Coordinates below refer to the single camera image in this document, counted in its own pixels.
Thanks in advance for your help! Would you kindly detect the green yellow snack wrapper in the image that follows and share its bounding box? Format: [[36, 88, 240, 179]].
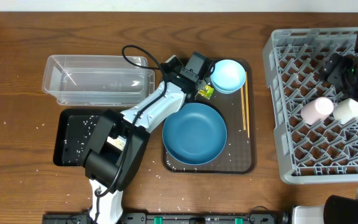
[[197, 85, 214, 100]]

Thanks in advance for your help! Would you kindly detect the small white cup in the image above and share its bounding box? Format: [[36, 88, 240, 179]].
[[333, 98, 358, 124]]

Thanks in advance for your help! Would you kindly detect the pink plastic cup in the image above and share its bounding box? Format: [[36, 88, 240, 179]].
[[300, 97, 334, 125]]

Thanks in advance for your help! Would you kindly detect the dark blue plate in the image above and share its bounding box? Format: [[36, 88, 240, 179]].
[[162, 103, 227, 166]]

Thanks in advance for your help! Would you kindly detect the white rice pile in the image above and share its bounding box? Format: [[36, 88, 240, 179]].
[[63, 115, 127, 164]]

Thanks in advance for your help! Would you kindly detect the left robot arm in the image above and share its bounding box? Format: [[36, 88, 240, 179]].
[[79, 52, 214, 223]]

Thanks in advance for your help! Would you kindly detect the grey dishwasher rack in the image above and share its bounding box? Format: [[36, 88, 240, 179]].
[[262, 27, 358, 184]]

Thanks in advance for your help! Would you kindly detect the light blue bowl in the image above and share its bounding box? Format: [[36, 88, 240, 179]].
[[210, 59, 247, 95]]

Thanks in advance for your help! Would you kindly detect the left wooden chopstick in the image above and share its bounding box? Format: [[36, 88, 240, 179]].
[[240, 86, 247, 131]]

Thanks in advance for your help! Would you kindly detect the wooden chopstick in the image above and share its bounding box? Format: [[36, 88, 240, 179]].
[[244, 72, 250, 138], [240, 86, 247, 131]]

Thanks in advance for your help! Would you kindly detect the right wooden chopstick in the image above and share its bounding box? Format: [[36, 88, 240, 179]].
[[244, 72, 250, 138]]

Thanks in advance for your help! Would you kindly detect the brown serving tray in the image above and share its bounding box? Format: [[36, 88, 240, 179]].
[[162, 59, 257, 174]]

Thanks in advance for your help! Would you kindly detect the clear plastic bin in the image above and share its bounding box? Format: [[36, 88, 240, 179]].
[[42, 55, 155, 107]]

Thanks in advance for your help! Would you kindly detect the black plastic tray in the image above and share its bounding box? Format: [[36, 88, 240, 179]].
[[52, 108, 127, 167]]

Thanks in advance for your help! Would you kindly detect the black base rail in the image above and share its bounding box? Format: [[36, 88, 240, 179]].
[[42, 212, 291, 224]]

